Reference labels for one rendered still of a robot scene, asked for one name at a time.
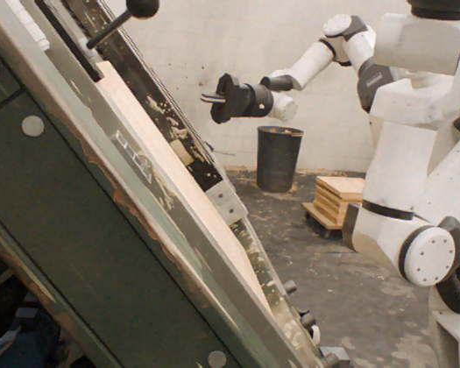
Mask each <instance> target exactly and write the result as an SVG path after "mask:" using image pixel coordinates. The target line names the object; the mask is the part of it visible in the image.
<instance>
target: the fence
mask: <svg viewBox="0 0 460 368"><path fill-rule="evenodd" d="M19 1H20V3H21V4H22V5H23V7H24V8H25V11H27V12H28V14H29V15H30V16H31V18H32V20H33V21H34V24H36V25H37V26H38V28H39V29H40V30H41V31H42V32H43V33H44V34H45V35H46V39H47V40H48V41H49V43H50V45H49V46H50V49H49V50H48V51H47V52H46V53H45V54H46V56H47V57H48V58H49V60H50V61H51V62H52V64H53V66H54V67H55V68H56V70H58V71H59V73H60V74H61V76H62V77H63V78H64V80H65V81H66V82H67V84H68V85H69V87H70V88H71V89H72V90H73V91H74V93H75V94H76V95H77V96H78V98H79V99H80V100H81V102H82V103H83V105H84V106H85V107H86V108H87V109H88V112H89V113H90V115H91V116H92V117H93V118H94V119H95V121H96V122H97V123H98V125H99V126H100V127H101V129H102V130H103V132H104V133H105V134H106V136H107V137H109V136H111V135H112V134H114V133H115V132H116V131H120V133H121V134H122V135H123V137H124V139H125V140H126V141H127V143H128V144H129V147H130V148H131V149H132V150H133V151H134V152H135V153H136V154H137V156H138V157H139V159H140V160H141V161H142V163H143V164H144V165H145V167H146V168H147V170H148V171H149V172H150V174H151V175H152V177H151V183H152V184H151V185H150V186H148V187H147V188H146V189H148V191H149V192H150V193H151V195H152V196H153V198H154V199H155V200H156V202H157V203H158V204H159V205H160V207H161V208H162V209H163V210H164V212H165V213H166V215H167V216H168V217H169V220H170V221H171V223H172V224H173V226H174V227H175V228H176V230H178V231H179V232H180V234H181V235H182V236H183V237H184V239H185V240H186V241H187V243H188V244H189V246H190V247H191V248H192V250H193V251H194V252H195V254H196V255H197V256H198V258H199V259H200V260H201V262H202V263H203V264H204V265H205V266H206V268H207V269H208V270H209V272H210V274H211V275H212V276H213V278H214V279H215V280H216V282H217V283H218V285H219V286H220V287H221V289H222V290H223V291H224V292H225V293H226V295H227V296H228V297H229V299H230V300H231V302H232V303H233V304H234V306H235V307H236V308H237V309H238V310H239V312H240V313H241V314H242V316H243V317H244V319H245V320H246V322H247V323H248V324H249V326H250V327H251V329H252V330H253V331H254V333H255V334H256V335H257V337H258V338H259V339H260V341H261V342H262V343H263V344H264V345H265V346H266V348H267V349H268V350H269V351H270V352H271V354H272V355H273V357H274V358H275V359H276V361H277V362H278V363H279V365H280V368H309V366H308V365H307V363H306V362H305V361H304V359H303V358H302V356H301V355H300V353H299V352H298V351H297V350H296V349H295V348H294V346H293V345H292V343H291V342H290V341H289V340H288V339H287V337H286V336H285V334H284V333H283V330H282V329H281V327H280V326H279V324H278V323H276V321H275V320H274V319H273V317H272V315H271V314H270V313H269V311H268V310H267V309H266V307H264V305H263V304H262V303H261V301H260V300H259V298H258V297H257V295H256V294H255V293H254V292H253V291H252V290H251V288H250V286H249V285H248V282H247V281H246V280H245V278H244V277H243V275H242V274H241V272H240V271H238V269H237V268H236V267H235V266H234V265H233V263H232V262H231V261H230V259H229V257H228V256H227V255H226V253H225V252H224V251H223V249H222V248H221V246H220V245H219V243H218V242H217V241H216V240H215V239H214V237H213V236H212V235H211V233H210V232H209V230H208V228H207V227H206V226H205V224H204V223H203V222H202V220H201V219H200V217H199V216H198V215H197V214H196V213H195V211H194V210H193V208H192V207H191V206H190V204H189V203H188V201H187V200H186V198H185V197H184V196H183V194H182V193H181V192H180V190H179V189H178V188H177V187H176V186H175V185H174V184H173V182H172V181H171V179H170V178H169V175H168V174H167V172H166V171H165V169H164V168H163V167H162V165H161V164H160V163H159V162H158V160H157V159H156V158H155V156H154V155H153V154H152V152H151V151H150V149H149V148H147V146H146V145H145V143H144V142H143V140H142V139H141V138H140V136H139V135H138V134H137V133H136V131H135V130H134V129H133V127H132V126H131V124H130V123H129V120H128V119H127V117H126V116H125V115H124V113H123V112H122V111H121V110H120V109H119V107H117V105H116V104H115V102H114V101H113V100H112V98H111V97H110V95H109V94H108V93H107V91H106V90H105V88H104V87H103V85H102V84H101V83H100V82H99V81H98V82H96V83H94V82H93V81H92V80H91V78H90V77H89V74H88V73H87V71H86V70H85V69H84V68H83V67H82V66H81V64H80V62H79V61H78V60H77V59H76V58H75V56H74V55H73V54H72V52H71V51H70V50H69V48H68V47H67V45H66V44H65V42H64V41H63V40H62V38H61V37H60V35H59V34H58V33H57V32H56V31H55V30H54V28H53V26H52V25H51V23H50V22H49V21H48V19H47V18H46V16H45V15H44V14H43V12H42V11H41V9H40V8H39V7H38V5H36V3H35V2H34V1H33V0H19Z"/></svg>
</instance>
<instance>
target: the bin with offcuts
mask: <svg viewBox="0 0 460 368"><path fill-rule="evenodd" d="M257 131H258V142H257V173H256V185H257V186H258V188H260V189H266V190H270V191H278V192H284V191H288V190H289V189H291V188H292V184H293V180H294V172H295V168H296V163H297V159H298V155H299V150H300V148H301V140H302V136H303V135H304V131H301V130H298V129H295V128H289V127H282V126H258V127H257Z"/></svg>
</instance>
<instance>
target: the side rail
mask: <svg viewBox="0 0 460 368"><path fill-rule="evenodd" d="M0 258H1V259H2V260H3V261H4V263H5V264H6V265H7V266H9V267H10V269H11V270H12V271H13V272H14V273H15V275H16V276H17V277H18V278H19V279H20V281H21V282H22V283H23V284H24V285H25V286H26V288H27V289H28V290H29V291H30V292H31V293H32V295H33V296H34V297H35V298H36V299H37V300H38V302H39V303H40V304H41V305H42V306H44V308H45V309H46V310H47V311H48V312H49V313H50V315H51V316H52V317H53V319H54V320H55V321H56V322H57V323H58V324H59V325H60V327H61V328H62V329H63V330H64V331H65V332H66V333H67V335H68V336H69V337H70V338H71V339H72V341H73V342H74V343H76V344H77V345H78V347H79V348H80V349H81V350H82V351H83V352H84V354H85V355H86V356H87V357H88V358H89V360H90V361H91V362H92V363H93V365H94V366H95V368H280V365H279V363H278V362H277V361H276V359H275V358H274V357H273V355H272V354H271V352H270V351H269V350H268V349H267V348H266V346H265V345H264V344H263V343H262V342H261V341H260V339H259V338H258V337H257V335H256V334H255V333H254V331H253V330H252V329H251V327H250V326H249V324H248V323H247V322H246V320H245V319H244V317H243V316H242V314H241V313H240V312H239V310H238V309H237V308H236V307H235V306H234V304H233V303H232V302H231V300H230V299H229V297H228V296H227V295H226V293H225V292H224V291H223V290H222V289H221V287H220V286H219V285H218V283H217V282H216V280H215V279H214V278H213V276H212V275H211V274H210V272H209V270H208V269H207V268H206V266H205V265H204V264H203V263H202V262H201V260H200V259H199V258H198V256H197V255H196V254H195V252H194V251H193V250H192V248H191V247H190V246H189V244H188V243H187V241H186V240H185V239H184V237H183V236H182V235H181V234H180V232H179V231H178V230H176V228H175V227H174V226H173V224H172V223H171V221H170V220H169V217H168V216H167V215H166V213H165V212H164V210H163V209H162V208H161V207H160V205H159V204H158V203H157V202H156V200H155V199H154V198H153V196H152V195H151V193H150V192H149V191H148V189H146V188H145V186H144V185H143V183H142V182H141V181H140V179H139V178H138V177H137V175H136V174H135V173H134V172H133V171H132V170H131V168H130V167H129V164H128V163H127V161H126V160H125V159H124V157H123V156H122V154H121V153H120V152H119V151H118V149H117V148H116V147H115V146H114V145H113V144H112V143H111V141H110V140H109V138H108V137H107V136H106V134H105V133H104V132H103V130H102V129H101V127H100V126H99V125H98V123H97V122H96V121H95V119H94V118H93V117H92V116H91V115H90V113H89V112H88V109H87V108H86V107H85V106H84V105H83V103H82V102H81V100H80V99H79V98H78V96H77V95H76V94H75V93H74V91H73V90H72V89H71V88H70V87H69V85H68V84H67V82H66V81H65V80H64V78H63V77H62V76H61V74H60V73H59V71H58V70H56V68H55V67H54V66H53V64H52V62H51V61H50V60H49V58H48V57H47V56H46V54H45V53H44V51H43V50H42V49H41V47H40V46H39V44H38V43H37V42H36V40H35V39H34V38H33V36H32V35H31V34H30V33H29V32H28V31H27V30H26V29H25V27H24V26H23V24H22V23H21V22H20V20H19V19H18V16H17V15H16V13H15V12H14V11H13V10H12V8H11V7H10V6H9V5H8V4H7V2H6V1H4V0H0Z"/></svg>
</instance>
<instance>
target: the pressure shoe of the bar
mask: <svg viewBox="0 0 460 368"><path fill-rule="evenodd" d="M169 145H170V146H171V148H173V150H174V151H175V153H176V154H177V155H178V157H179V158H180V160H181V161H182V163H183V164H184V166H187V165H189V164H190V163H192V162H193V161H194V159H193V158H192V156H191V155H190V153H189V152H188V150H187V149H186V147H184V146H183V144H182V143H181V142H180V140H179V139H178V138H176V139H174V140H173V141H172V142H170V143H169Z"/></svg>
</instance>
